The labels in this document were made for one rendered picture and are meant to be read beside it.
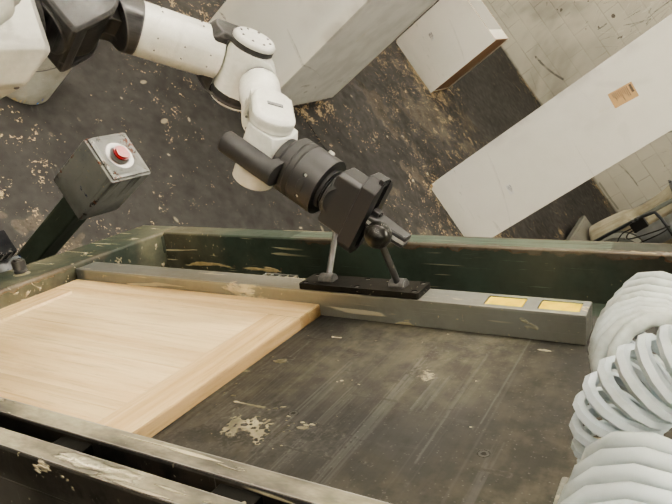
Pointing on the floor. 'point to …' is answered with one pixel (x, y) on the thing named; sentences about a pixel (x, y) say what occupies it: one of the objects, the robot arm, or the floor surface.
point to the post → (51, 233)
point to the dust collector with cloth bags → (632, 223)
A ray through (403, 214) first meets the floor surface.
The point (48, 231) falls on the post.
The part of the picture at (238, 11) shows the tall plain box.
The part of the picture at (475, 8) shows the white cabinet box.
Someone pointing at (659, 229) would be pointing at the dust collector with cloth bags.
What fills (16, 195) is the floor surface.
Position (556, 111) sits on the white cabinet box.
